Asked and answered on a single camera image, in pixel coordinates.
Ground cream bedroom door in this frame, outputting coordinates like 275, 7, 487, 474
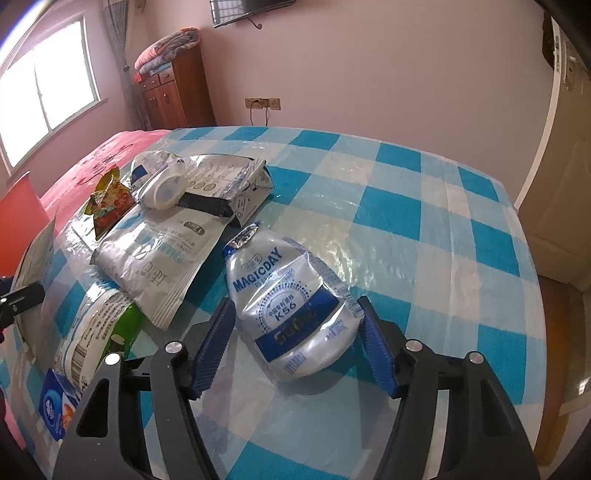
516, 22, 591, 291

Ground blue Vinda tissue pack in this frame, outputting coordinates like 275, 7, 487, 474
39, 369, 79, 441

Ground orange plastic trash bucket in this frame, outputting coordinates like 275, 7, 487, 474
0, 172, 49, 277

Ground pink floral bedspread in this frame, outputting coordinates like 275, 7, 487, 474
1, 129, 169, 449

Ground wall power outlet strip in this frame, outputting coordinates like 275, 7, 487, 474
245, 97, 281, 111

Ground black charger cable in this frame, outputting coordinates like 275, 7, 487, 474
248, 103, 271, 128

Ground black wall television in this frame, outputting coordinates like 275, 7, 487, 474
209, 0, 296, 28

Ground yellow red snack wrapper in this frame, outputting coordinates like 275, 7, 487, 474
84, 166, 136, 240

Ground bright bedroom window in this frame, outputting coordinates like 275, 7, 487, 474
1, 17, 100, 169

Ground black white carton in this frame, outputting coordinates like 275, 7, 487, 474
176, 154, 273, 227

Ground grey plaid curtain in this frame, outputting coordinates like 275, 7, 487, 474
102, 1, 149, 130

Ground dark clothes behind door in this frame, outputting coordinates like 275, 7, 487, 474
542, 12, 560, 70

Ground crushed MagicDay plastic bottle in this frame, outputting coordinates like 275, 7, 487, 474
223, 222, 365, 381

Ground metal door handle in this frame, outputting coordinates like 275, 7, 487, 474
558, 43, 581, 91

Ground brown wooden cabinet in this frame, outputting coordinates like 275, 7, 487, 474
136, 46, 216, 130

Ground white milk carton box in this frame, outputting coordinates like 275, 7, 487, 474
10, 219, 55, 362

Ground folded pink grey blankets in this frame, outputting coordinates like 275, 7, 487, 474
134, 27, 201, 75

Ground silver white foil pouch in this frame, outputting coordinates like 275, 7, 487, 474
91, 205, 231, 330

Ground blue white checkered tablecloth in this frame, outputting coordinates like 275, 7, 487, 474
140, 127, 546, 479

